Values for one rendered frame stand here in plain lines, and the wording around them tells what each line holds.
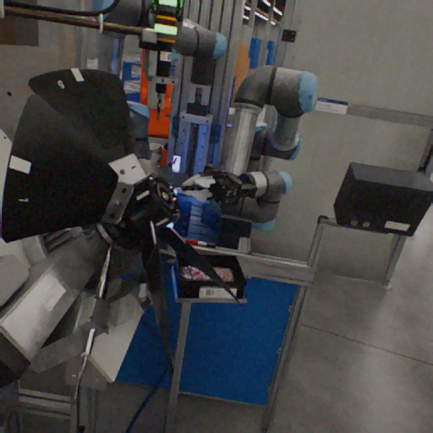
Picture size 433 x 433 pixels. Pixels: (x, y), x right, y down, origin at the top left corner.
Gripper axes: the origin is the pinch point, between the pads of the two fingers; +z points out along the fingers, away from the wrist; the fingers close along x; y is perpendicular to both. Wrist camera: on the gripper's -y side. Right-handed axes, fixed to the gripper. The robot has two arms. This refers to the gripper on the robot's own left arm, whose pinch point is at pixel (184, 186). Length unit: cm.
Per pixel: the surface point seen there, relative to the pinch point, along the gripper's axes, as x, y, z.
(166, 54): -33.4, 2.1, 11.6
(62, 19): -36.7, -0.1, 31.8
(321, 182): 52, -83, -163
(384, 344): 118, 9, -157
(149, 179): -9.9, 13.4, 17.3
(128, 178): -6.7, 6.4, 18.9
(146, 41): -35.4, 1.5, 15.9
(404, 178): -8, 20, -68
